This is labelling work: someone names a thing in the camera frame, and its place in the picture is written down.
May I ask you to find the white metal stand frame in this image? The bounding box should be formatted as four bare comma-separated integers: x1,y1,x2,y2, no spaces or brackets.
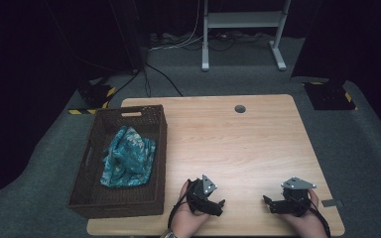
200,0,292,72

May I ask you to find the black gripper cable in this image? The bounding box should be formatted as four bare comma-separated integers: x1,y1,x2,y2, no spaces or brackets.
167,179,192,232
306,197,331,238

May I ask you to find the brown wicker basket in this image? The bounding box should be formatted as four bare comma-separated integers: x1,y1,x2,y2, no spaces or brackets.
66,104,169,220

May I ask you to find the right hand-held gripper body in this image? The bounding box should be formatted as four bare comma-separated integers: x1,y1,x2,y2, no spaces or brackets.
280,177,318,218

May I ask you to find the yellow black hazard tape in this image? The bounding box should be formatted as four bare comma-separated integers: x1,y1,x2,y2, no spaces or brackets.
67,100,111,116

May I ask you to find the black floor cable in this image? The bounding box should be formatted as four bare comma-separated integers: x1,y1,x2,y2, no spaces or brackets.
107,68,141,107
145,62,185,97

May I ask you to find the silver wristwatch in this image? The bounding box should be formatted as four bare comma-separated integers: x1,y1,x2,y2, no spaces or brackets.
160,228,179,238

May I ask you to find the teal floral shirt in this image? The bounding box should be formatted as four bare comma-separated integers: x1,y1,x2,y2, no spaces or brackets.
99,125,157,188

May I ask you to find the grey tape piece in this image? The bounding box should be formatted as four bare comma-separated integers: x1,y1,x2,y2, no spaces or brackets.
321,198,345,208

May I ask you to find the person's right hand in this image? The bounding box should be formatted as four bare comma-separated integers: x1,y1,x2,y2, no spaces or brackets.
279,188,329,238

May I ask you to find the person's left hand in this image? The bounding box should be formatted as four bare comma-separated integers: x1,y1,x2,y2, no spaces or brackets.
171,180,212,238

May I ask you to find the black upright column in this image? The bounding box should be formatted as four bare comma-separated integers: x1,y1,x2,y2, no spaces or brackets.
108,0,149,72

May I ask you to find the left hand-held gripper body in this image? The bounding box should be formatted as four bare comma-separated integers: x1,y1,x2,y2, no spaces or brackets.
187,174,218,213

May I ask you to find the black floor base plate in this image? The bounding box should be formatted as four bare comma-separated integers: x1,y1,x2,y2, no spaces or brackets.
77,82,117,109
303,80,357,111

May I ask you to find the white cable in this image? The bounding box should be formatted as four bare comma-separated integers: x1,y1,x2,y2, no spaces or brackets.
148,0,206,53

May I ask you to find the bundle of dark cables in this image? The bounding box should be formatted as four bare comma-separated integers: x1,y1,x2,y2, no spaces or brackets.
207,31,273,53

